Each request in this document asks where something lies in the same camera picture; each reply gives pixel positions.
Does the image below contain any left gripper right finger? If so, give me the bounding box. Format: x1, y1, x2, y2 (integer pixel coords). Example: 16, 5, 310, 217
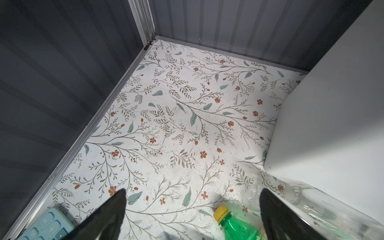
259, 189, 325, 240

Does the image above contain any clear bottle near bin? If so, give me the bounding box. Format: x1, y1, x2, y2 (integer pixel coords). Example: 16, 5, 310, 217
243, 183, 384, 240

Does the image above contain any floral patterned table mat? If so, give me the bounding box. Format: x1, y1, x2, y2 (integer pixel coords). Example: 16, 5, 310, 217
11, 38, 307, 240

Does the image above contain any white waste bin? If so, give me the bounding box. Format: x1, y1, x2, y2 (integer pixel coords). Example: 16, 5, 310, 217
265, 1, 384, 222

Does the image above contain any green bottle upper left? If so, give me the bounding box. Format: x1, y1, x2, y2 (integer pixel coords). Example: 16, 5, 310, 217
213, 205, 265, 240

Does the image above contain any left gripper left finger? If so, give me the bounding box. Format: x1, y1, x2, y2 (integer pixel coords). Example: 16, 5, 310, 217
64, 189, 127, 240

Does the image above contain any teal calculator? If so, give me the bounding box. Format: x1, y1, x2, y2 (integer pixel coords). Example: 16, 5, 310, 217
18, 208, 75, 240

